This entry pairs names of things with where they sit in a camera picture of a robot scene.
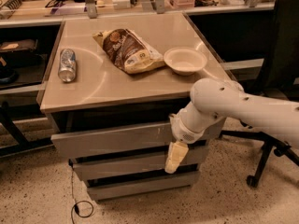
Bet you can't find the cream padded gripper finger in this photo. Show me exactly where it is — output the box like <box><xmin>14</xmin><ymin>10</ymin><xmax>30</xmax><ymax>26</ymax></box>
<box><xmin>164</xmin><ymin>141</ymin><xmax>189</xmax><ymax>174</ymax></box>

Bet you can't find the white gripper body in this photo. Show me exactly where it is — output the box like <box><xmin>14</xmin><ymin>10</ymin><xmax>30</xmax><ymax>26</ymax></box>
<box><xmin>170</xmin><ymin>113</ymin><xmax>206</xmax><ymax>144</ymax></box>

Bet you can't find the grey top drawer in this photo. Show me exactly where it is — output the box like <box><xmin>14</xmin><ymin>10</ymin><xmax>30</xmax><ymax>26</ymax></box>
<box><xmin>50</xmin><ymin>119</ymin><xmax>226</xmax><ymax>160</ymax></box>

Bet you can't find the grey drawer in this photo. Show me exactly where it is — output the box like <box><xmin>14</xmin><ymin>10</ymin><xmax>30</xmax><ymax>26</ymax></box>
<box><xmin>72</xmin><ymin>146</ymin><xmax>209</xmax><ymax>182</ymax></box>
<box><xmin>87</xmin><ymin>171</ymin><xmax>200</xmax><ymax>201</ymax></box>
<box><xmin>50</xmin><ymin>119</ymin><xmax>226</xmax><ymax>160</ymax></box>

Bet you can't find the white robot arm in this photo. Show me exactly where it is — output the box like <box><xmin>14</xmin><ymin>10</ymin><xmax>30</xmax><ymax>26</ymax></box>
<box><xmin>164</xmin><ymin>78</ymin><xmax>299</xmax><ymax>174</ymax></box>

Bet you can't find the grey middle drawer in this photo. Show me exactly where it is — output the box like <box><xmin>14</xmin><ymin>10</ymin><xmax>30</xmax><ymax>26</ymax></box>
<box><xmin>72</xmin><ymin>146</ymin><xmax>209</xmax><ymax>182</ymax></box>

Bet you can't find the grey drawer cabinet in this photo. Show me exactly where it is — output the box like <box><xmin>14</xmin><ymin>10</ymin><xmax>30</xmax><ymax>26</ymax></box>
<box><xmin>40</xmin><ymin>13</ymin><xmax>228</xmax><ymax>188</ymax></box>

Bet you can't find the grey bottom drawer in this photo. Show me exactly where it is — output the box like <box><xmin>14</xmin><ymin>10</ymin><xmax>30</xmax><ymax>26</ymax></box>
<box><xmin>87</xmin><ymin>171</ymin><xmax>200</xmax><ymax>201</ymax></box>

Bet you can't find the white paper bowl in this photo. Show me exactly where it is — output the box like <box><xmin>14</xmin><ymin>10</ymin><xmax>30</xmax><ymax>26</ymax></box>
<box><xmin>164</xmin><ymin>47</ymin><xmax>207</xmax><ymax>76</ymax></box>

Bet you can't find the brown chip bag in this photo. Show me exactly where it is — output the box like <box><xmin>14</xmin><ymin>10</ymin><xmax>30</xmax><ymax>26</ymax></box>
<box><xmin>93</xmin><ymin>29</ymin><xmax>164</xmax><ymax>75</ymax></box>

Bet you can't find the black office chair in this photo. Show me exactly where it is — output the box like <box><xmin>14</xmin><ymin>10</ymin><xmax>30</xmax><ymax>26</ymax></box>
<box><xmin>221</xmin><ymin>0</ymin><xmax>299</xmax><ymax>188</ymax></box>

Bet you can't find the silver soda can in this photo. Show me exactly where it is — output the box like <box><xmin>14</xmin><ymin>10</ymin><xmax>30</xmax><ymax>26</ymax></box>
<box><xmin>58</xmin><ymin>49</ymin><xmax>77</xmax><ymax>83</ymax></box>

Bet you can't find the black cable on floor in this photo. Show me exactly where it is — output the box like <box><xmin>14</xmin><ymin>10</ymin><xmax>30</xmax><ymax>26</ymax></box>
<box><xmin>67</xmin><ymin>157</ymin><xmax>95</xmax><ymax>224</ymax></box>

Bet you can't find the black desk frame leg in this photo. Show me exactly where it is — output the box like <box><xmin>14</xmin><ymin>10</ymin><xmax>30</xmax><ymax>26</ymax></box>
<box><xmin>0</xmin><ymin>106</ymin><xmax>52</xmax><ymax>158</ymax></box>

